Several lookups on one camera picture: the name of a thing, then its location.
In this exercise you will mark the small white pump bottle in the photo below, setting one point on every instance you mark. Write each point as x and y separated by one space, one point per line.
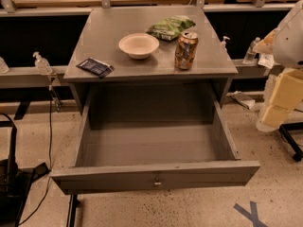
224 42

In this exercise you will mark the black rod right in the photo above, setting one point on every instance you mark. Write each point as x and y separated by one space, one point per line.
285 130

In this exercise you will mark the grey top drawer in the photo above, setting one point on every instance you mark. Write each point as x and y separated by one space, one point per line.
146 137

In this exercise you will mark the grey drawer cabinet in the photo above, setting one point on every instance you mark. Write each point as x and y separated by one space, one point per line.
118 37

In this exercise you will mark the orange soda can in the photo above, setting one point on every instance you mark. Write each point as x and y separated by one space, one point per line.
186 50

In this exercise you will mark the black bar on floor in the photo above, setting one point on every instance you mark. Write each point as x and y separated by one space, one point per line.
72 209

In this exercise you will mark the green chip bag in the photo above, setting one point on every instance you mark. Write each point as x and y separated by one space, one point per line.
170 28

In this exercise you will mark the white wipe packet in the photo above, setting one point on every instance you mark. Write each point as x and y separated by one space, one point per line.
266 60

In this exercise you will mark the clear pump bottle left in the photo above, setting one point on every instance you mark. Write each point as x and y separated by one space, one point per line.
42 64

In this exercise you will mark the crumpled white packet floor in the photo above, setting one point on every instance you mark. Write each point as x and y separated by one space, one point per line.
243 99

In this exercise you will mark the dark blue snack packet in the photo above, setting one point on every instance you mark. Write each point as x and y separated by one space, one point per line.
98 68

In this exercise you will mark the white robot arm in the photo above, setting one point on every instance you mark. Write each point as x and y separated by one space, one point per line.
285 42

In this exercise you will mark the black stand base left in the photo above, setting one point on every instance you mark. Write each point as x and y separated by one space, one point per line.
15 183

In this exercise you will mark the white bowl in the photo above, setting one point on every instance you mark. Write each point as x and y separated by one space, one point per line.
139 45

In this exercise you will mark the clear bottle far left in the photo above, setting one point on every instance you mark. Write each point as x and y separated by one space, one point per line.
3 66

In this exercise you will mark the clear water bottle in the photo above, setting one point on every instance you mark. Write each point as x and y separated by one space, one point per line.
251 53

